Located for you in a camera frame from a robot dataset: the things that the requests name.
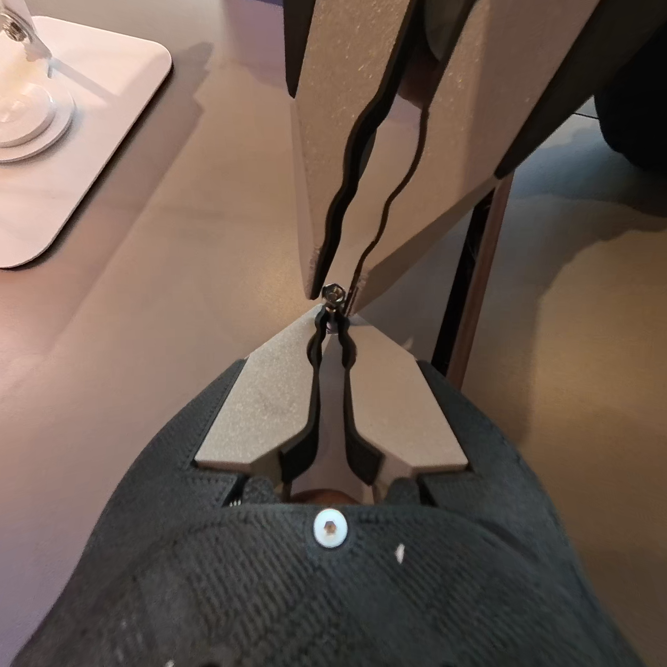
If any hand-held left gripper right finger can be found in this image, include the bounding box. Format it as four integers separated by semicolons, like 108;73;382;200
338;322;469;486

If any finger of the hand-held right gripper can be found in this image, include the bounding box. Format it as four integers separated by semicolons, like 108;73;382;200
289;0;419;303
348;0;601;315

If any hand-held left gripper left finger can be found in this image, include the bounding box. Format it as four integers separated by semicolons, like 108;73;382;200
194;305;327;486

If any silver hex bolt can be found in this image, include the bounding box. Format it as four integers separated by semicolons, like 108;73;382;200
315;304;349;335

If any white flat stand base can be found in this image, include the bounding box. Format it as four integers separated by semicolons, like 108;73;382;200
0;0;173;270

